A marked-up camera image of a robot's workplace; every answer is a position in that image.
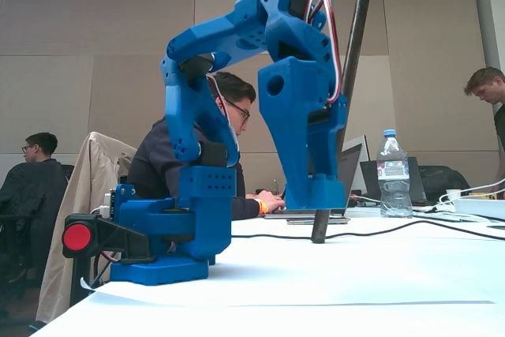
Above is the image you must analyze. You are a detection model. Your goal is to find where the typing man's hand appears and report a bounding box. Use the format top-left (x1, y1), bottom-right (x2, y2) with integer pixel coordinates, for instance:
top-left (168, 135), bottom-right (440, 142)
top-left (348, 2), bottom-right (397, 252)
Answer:
top-left (258, 189), bottom-right (287, 214)

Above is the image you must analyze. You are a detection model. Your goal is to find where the grey open laptop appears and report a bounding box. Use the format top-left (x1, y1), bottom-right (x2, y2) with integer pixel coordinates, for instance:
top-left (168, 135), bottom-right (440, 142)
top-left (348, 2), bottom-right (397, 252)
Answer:
top-left (263, 142), bottom-right (364, 220)

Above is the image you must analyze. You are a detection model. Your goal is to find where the dark metal pole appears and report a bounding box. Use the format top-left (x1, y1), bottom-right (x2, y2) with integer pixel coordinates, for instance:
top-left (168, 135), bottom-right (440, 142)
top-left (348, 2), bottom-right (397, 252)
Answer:
top-left (310, 0), bottom-right (372, 245)

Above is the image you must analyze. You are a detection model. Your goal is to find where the clear plastic water bottle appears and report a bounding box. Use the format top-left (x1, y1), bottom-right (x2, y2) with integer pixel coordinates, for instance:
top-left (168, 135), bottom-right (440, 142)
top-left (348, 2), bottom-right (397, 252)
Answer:
top-left (375, 128), bottom-right (414, 219)

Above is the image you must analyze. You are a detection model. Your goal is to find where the black open laptop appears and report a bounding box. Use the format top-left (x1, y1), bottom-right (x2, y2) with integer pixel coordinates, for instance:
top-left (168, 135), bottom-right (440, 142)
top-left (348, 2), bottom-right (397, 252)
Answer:
top-left (359, 155), bottom-right (430, 207)

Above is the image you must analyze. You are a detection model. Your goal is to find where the black bag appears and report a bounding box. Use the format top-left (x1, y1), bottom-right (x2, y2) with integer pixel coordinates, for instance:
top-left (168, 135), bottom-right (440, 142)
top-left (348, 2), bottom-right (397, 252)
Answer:
top-left (417, 164), bottom-right (471, 203)

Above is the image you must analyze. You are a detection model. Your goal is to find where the white paper sheet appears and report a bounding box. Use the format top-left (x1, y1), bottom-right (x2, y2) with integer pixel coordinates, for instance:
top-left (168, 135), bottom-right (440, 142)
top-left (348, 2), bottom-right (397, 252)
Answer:
top-left (80, 210), bottom-right (496, 309)

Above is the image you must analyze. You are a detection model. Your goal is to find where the man with glasses dark sweater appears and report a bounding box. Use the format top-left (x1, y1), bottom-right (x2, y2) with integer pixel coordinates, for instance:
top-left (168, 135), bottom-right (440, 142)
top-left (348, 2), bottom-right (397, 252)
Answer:
top-left (125, 70), bottom-right (288, 222)

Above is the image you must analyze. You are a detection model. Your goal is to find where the blond man in dark shirt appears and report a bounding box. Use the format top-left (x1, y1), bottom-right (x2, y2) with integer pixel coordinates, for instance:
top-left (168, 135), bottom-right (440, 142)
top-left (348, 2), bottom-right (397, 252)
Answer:
top-left (462, 66), bottom-right (505, 198)

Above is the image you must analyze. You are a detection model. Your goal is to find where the beige jacket on chair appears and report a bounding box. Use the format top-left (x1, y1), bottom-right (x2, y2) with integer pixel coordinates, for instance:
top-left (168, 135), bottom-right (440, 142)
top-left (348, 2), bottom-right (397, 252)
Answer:
top-left (36, 131), bottom-right (138, 324)

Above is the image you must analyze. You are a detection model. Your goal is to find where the black clamp with red knob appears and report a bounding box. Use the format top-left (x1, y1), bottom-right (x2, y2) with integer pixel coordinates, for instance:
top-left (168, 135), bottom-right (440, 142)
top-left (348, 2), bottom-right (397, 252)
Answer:
top-left (62, 212), bottom-right (157, 309)

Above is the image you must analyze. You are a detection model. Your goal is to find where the man in black jacket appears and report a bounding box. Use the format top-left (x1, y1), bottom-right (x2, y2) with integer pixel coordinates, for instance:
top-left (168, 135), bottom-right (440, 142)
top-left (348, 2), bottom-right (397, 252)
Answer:
top-left (0, 131), bottom-right (72, 275)

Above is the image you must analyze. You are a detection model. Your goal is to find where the red white servo cable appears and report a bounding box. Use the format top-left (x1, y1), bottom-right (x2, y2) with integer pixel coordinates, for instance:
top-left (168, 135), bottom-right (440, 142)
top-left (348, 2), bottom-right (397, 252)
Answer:
top-left (302, 0), bottom-right (344, 106)

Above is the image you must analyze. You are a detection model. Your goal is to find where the black cable on table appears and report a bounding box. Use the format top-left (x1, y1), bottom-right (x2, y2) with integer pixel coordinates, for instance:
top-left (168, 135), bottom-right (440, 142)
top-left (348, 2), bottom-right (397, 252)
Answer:
top-left (230, 219), bottom-right (505, 242)

